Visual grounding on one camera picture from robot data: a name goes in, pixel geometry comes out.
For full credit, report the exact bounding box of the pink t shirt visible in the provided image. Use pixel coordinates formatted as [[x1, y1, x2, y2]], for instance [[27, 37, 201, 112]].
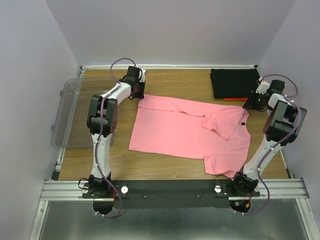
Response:
[[129, 95, 251, 179]]

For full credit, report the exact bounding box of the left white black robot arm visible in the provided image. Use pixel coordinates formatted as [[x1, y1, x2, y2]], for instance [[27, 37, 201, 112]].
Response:
[[83, 66, 147, 198]]

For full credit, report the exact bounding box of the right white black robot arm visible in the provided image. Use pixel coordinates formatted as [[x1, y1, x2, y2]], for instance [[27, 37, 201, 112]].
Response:
[[230, 76, 307, 196]]

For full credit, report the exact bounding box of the folded orange t shirt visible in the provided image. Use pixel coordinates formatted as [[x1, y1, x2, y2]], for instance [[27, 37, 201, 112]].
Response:
[[223, 97, 249, 102]]

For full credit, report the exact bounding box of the folded black t shirt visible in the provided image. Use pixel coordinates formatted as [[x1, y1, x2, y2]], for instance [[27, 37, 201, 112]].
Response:
[[210, 69, 260, 99]]

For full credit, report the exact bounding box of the clear plastic bin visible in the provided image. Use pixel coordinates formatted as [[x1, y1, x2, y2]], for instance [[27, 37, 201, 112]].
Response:
[[51, 77, 116, 149]]

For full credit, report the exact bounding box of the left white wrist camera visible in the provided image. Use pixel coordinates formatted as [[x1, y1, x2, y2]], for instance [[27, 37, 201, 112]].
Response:
[[138, 68, 147, 83]]

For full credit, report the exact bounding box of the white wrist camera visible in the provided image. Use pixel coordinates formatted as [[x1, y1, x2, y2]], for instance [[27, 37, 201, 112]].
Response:
[[138, 68, 147, 83], [255, 77, 270, 95]]

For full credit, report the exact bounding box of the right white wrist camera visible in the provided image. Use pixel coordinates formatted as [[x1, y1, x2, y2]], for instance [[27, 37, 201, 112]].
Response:
[[255, 77, 270, 95]]

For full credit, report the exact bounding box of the aluminium frame rail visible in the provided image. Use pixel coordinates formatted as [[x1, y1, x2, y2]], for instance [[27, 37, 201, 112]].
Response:
[[28, 177, 320, 240]]

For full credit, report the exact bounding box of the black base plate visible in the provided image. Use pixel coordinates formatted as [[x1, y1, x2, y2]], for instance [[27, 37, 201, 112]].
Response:
[[78, 178, 260, 217]]

